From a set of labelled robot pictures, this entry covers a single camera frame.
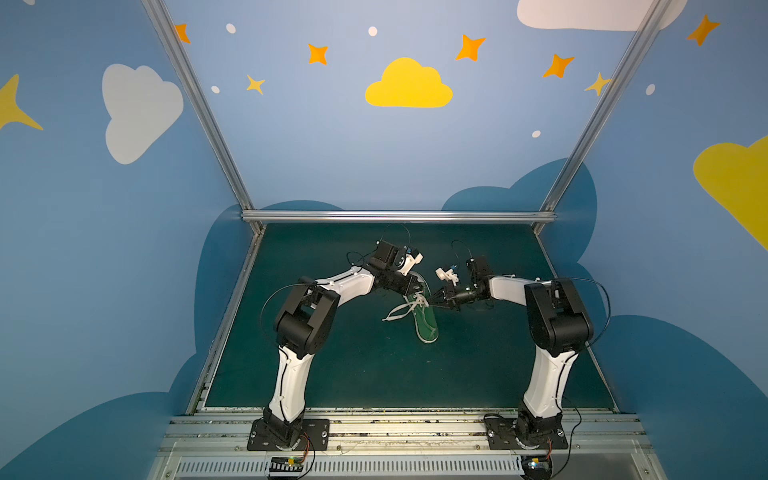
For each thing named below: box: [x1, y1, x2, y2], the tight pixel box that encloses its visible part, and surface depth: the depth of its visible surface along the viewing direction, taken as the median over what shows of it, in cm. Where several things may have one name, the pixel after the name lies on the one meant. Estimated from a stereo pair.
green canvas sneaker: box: [404, 271, 439, 344], surface depth 94 cm
